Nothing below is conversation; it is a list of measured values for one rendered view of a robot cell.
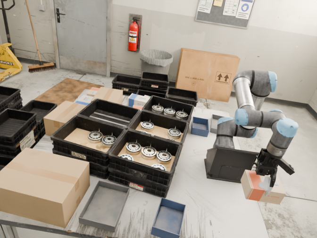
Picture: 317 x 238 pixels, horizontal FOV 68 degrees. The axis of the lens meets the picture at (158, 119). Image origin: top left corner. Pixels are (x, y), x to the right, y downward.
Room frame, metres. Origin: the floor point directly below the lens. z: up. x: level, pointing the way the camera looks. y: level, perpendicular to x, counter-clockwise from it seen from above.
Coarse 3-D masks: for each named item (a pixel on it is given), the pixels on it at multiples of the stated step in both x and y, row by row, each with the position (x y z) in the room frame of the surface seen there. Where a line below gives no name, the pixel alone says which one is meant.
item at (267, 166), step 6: (264, 150) 0.84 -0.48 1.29; (258, 156) 0.84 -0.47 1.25; (264, 156) 0.83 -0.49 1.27; (270, 156) 0.80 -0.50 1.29; (276, 156) 0.80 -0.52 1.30; (282, 156) 0.80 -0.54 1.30; (258, 162) 0.83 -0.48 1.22; (264, 162) 0.81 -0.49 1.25; (270, 162) 0.82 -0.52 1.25; (258, 168) 0.81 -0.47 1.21; (264, 168) 0.79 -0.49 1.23; (270, 168) 0.79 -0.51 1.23; (276, 168) 0.80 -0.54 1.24; (258, 174) 0.79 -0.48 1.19; (264, 174) 0.80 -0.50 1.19; (270, 174) 0.79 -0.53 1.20
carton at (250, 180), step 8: (248, 176) 0.84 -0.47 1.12; (256, 176) 0.85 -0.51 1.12; (264, 176) 0.86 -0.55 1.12; (248, 184) 0.80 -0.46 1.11; (256, 184) 0.80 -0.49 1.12; (280, 184) 0.82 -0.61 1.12; (248, 192) 0.77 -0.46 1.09; (256, 192) 0.77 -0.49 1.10; (264, 192) 0.77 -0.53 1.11; (272, 192) 0.77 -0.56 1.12; (280, 192) 0.77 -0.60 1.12; (256, 200) 0.77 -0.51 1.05; (264, 200) 0.77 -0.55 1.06; (272, 200) 0.77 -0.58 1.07; (280, 200) 0.77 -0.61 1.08
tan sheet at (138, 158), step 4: (124, 148) 1.25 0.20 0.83; (120, 152) 1.21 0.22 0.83; (124, 152) 1.21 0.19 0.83; (140, 152) 1.24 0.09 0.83; (132, 156) 1.18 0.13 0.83; (136, 156) 1.19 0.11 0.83; (140, 156) 1.19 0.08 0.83; (172, 156) 1.25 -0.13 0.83; (136, 160) 1.15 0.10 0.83; (140, 160) 1.16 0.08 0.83; (144, 160) 1.16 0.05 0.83; (148, 160) 1.17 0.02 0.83; (152, 160) 1.18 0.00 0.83; (156, 160) 1.18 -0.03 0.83; (172, 160) 1.21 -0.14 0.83; (148, 164) 1.13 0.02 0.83; (152, 164) 1.14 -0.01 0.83; (164, 164) 1.15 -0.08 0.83; (168, 164) 1.16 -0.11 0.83; (168, 168) 1.12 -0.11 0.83
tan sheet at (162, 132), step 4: (140, 124) 1.58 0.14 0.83; (136, 128) 1.51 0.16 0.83; (140, 128) 1.52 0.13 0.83; (156, 128) 1.55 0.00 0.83; (160, 128) 1.56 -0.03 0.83; (164, 128) 1.57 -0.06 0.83; (148, 132) 1.48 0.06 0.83; (152, 132) 1.49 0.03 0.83; (156, 132) 1.50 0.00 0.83; (160, 132) 1.51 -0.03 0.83; (164, 132) 1.52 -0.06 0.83; (160, 136) 1.45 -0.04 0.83; (164, 136) 1.46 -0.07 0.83; (180, 136) 1.49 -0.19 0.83; (176, 140) 1.44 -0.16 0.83; (180, 140) 1.44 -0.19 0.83
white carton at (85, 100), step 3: (84, 96) 1.96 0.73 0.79; (87, 96) 1.97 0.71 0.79; (90, 96) 1.98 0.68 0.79; (78, 99) 1.89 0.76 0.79; (81, 99) 1.90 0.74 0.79; (84, 99) 1.91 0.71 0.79; (87, 99) 1.91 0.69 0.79; (90, 99) 1.92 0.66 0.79; (75, 102) 1.82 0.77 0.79; (78, 102) 1.83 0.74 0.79; (81, 102) 1.84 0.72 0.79; (84, 102) 1.85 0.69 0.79; (87, 102) 1.85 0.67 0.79; (90, 102) 1.87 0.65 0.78
